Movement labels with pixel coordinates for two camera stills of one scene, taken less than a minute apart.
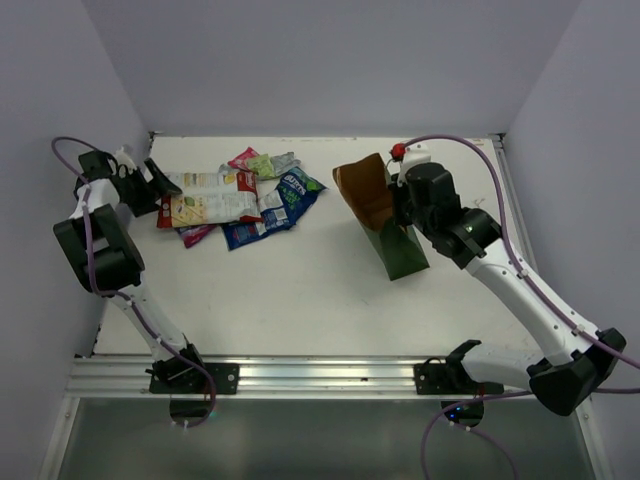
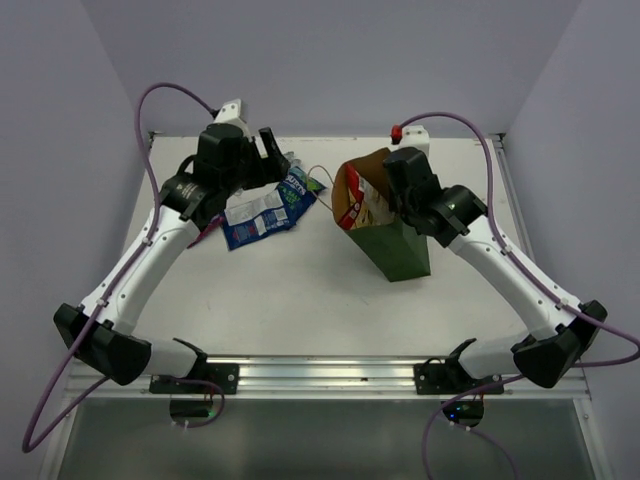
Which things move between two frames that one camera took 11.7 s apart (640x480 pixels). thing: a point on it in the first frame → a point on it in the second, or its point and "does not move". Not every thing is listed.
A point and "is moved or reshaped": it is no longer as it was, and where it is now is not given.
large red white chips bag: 210,198 is moved or reshaped
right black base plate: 436,378 does not move
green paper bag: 368,185 is moved or reshaped
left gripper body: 134,184 → 253,170
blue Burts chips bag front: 298,190 does not move
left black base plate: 225,378 does not move
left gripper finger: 160,181 → 270,143
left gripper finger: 149,201 → 282,166
